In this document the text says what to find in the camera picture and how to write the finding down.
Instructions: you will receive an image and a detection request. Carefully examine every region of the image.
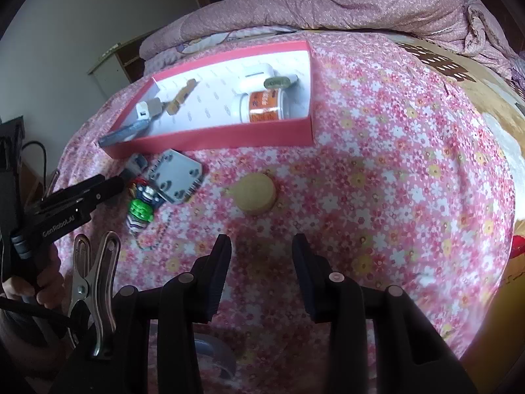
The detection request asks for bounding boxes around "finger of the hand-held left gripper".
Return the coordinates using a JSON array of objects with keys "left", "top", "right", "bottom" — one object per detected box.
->
[
  {"left": 88, "top": 177, "right": 126, "bottom": 214},
  {"left": 39, "top": 174, "right": 107, "bottom": 211}
]

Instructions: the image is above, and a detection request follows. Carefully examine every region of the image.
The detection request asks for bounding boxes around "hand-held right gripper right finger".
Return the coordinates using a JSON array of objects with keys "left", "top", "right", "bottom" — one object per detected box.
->
[{"left": 292, "top": 233, "right": 478, "bottom": 394}]

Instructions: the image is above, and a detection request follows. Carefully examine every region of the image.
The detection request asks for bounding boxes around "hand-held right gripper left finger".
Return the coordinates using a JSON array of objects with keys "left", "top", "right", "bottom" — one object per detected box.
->
[{"left": 111, "top": 234, "right": 233, "bottom": 394}]

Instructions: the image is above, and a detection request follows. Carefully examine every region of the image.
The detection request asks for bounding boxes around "red and blue toy figure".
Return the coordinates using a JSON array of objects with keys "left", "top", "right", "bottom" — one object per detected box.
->
[{"left": 123, "top": 154, "right": 160, "bottom": 204}]

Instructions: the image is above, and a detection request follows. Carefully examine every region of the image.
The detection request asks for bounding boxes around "green and white toy figure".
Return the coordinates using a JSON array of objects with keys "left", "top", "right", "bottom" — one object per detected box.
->
[{"left": 128, "top": 199, "right": 173, "bottom": 252}]

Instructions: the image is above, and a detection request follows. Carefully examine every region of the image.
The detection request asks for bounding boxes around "grey plastic block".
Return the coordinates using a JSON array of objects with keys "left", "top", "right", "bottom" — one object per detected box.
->
[{"left": 145, "top": 150, "right": 204, "bottom": 205}]

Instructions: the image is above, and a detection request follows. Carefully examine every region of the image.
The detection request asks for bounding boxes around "white charger plug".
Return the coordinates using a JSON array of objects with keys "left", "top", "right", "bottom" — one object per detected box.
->
[{"left": 135, "top": 98, "right": 165, "bottom": 121}]

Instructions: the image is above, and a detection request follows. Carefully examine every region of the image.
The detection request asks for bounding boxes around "round yellow lid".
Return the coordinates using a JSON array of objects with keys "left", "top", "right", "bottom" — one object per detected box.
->
[{"left": 227, "top": 173, "right": 277, "bottom": 215}]

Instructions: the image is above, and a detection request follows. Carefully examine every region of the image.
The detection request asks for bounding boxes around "light blue oval case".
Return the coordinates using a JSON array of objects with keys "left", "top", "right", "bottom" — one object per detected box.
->
[{"left": 193, "top": 334, "right": 239, "bottom": 382}]

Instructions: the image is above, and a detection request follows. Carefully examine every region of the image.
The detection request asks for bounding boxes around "wooden block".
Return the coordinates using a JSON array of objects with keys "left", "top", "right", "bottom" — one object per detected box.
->
[{"left": 165, "top": 79, "right": 198, "bottom": 116}]

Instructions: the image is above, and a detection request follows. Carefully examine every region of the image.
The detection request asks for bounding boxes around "pink cardboard box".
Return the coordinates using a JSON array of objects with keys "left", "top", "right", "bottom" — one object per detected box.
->
[{"left": 98, "top": 40, "right": 316, "bottom": 160}]

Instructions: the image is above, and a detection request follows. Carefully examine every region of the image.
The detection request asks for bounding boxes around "white jar with orange label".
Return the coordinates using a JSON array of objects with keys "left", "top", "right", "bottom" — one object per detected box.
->
[{"left": 230, "top": 89, "right": 294, "bottom": 124}]

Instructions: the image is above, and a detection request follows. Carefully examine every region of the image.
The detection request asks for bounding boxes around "white earbuds case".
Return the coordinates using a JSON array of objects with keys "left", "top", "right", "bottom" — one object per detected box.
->
[{"left": 236, "top": 63, "right": 276, "bottom": 93}]

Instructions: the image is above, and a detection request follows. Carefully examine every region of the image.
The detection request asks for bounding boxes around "green lighter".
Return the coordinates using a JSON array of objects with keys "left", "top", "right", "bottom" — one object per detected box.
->
[{"left": 264, "top": 75, "right": 299, "bottom": 90}]

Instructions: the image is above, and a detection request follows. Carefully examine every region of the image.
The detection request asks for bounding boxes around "person's left forearm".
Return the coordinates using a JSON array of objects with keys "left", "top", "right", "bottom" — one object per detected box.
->
[{"left": 0, "top": 312, "right": 62, "bottom": 378}]

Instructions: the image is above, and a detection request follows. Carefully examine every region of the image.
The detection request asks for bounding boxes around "person's left hand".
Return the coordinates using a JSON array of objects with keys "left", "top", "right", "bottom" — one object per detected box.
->
[{"left": 0, "top": 250, "right": 66, "bottom": 317}]

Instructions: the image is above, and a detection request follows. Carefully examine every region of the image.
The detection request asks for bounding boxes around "metal spring clip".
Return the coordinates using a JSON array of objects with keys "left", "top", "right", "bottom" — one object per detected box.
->
[{"left": 68, "top": 231, "right": 121, "bottom": 360}]

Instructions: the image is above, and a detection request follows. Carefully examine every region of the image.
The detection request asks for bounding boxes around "wooden nightstand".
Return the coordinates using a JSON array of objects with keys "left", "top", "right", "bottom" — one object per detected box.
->
[{"left": 87, "top": 31, "right": 157, "bottom": 87}]

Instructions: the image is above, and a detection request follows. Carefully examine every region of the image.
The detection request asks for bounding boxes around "pink floral bedsheet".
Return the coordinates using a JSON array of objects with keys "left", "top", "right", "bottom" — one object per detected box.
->
[{"left": 53, "top": 33, "right": 517, "bottom": 394}]

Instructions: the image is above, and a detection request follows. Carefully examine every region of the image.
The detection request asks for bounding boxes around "cartoon print pillow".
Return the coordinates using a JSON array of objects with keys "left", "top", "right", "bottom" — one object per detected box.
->
[{"left": 143, "top": 25, "right": 296, "bottom": 70}]

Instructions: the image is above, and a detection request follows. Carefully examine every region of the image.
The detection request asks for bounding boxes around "red cloth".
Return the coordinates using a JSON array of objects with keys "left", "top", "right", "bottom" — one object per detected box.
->
[{"left": 509, "top": 230, "right": 525, "bottom": 263}]

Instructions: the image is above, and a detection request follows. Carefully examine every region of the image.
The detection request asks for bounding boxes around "golden patterned blanket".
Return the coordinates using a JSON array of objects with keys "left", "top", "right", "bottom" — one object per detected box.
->
[{"left": 394, "top": 35, "right": 525, "bottom": 230}]

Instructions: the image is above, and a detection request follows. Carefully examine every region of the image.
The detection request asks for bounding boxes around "purple floral quilt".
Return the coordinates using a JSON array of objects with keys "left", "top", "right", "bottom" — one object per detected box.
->
[{"left": 139, "top": 0, "right": 517, "bottom": 78}]

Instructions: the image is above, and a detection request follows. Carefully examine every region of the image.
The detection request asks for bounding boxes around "black braided cable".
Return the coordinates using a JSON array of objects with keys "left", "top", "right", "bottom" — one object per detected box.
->
[
  {"left": 0, "top": 297, "right": 72, "bottom": 327},
  {"left": 22, "top": 140, "right": 48, "bottom": 181}
]

